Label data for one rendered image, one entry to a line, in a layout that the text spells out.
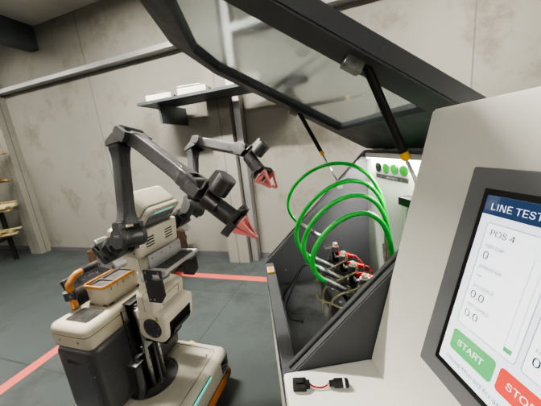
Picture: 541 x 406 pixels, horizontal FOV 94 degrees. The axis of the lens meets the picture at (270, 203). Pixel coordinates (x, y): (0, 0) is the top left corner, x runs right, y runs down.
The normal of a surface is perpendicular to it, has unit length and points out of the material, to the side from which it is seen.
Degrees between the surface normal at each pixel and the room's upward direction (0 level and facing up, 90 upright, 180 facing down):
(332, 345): 90
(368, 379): 0
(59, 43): 90
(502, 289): 76
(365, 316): 90
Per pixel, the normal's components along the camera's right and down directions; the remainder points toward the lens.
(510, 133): -0.99, -0.11
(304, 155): -0.29, 0.24
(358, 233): 0.09, 0.21
